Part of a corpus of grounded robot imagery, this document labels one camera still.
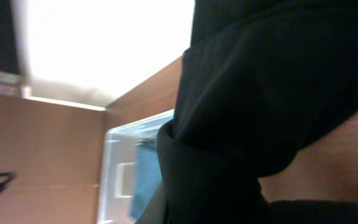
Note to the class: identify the black garment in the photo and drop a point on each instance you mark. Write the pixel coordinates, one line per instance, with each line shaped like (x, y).
(260, 81)

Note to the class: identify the brown cardboard box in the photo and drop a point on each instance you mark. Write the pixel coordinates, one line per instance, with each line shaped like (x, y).
(55, 151)

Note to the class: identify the dark blue jeans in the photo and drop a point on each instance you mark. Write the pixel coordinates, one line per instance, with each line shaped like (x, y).
(147, 176)

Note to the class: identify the clear plastic storage bin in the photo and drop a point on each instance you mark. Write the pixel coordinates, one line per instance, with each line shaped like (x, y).
(118, 168)

